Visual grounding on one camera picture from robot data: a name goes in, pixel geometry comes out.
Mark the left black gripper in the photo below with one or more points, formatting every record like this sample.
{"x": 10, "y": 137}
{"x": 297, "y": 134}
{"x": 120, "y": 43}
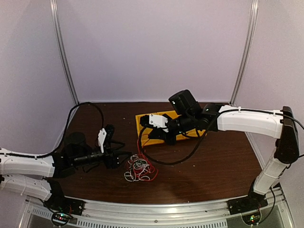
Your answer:
{"x": 112, "y": 161}

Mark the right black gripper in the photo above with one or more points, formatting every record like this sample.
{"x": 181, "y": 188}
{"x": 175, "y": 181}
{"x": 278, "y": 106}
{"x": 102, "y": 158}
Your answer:
{"x": 158, "y": 133}

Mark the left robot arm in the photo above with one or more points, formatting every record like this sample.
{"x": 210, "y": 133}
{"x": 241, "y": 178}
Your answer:
{"x": 35, "y": 174}

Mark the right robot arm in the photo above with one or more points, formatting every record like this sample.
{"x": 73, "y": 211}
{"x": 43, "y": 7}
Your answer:
{"x": 278, "y": 124}

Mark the left circuit board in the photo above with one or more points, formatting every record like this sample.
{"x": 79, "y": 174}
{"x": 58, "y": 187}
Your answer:
{"x": 60, "y": 218}

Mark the circuit board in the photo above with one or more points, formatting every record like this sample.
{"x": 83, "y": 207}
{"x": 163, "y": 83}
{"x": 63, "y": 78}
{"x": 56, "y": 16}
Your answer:
{"x": 251, "y": 219}
{"x": 60, "y": 218}

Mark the right circuit board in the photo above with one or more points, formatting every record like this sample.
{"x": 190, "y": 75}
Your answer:
{"x": 251, "y": 219}

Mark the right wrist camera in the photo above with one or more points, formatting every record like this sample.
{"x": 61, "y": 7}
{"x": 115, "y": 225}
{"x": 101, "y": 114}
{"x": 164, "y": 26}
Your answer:
{"x": 154, "y": 121}

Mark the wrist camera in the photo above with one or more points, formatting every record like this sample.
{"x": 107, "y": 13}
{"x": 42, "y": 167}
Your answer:
{"x": 104, "y": 136}
{"x": 154, "y": 121}

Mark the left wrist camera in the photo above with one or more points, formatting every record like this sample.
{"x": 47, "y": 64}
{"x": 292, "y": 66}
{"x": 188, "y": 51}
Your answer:
{"x": 104, "y": 136}

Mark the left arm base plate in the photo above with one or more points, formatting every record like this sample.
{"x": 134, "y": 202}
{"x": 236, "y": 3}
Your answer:
{"x": 66, "y": 205}

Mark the aluminium front rail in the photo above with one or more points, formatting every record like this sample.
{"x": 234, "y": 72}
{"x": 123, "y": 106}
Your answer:
{"x": 208, "y": 214}

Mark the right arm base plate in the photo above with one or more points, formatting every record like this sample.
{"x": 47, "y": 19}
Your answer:
{"x": 245, "y": 204}

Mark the right aluminium frame post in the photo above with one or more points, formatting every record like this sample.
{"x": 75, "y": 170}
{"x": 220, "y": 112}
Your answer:
{"x": 252, "y": 23}

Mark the aluminium frame post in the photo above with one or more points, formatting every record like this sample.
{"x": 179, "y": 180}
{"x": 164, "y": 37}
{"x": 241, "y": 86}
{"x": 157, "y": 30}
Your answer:
{"x": 252, "y": 23}
{"x": 62, "y": 51}

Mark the left aluminium frame post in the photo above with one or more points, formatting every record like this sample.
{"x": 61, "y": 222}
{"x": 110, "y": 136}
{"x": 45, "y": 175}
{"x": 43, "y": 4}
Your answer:
{"x": 62, "y": 51}

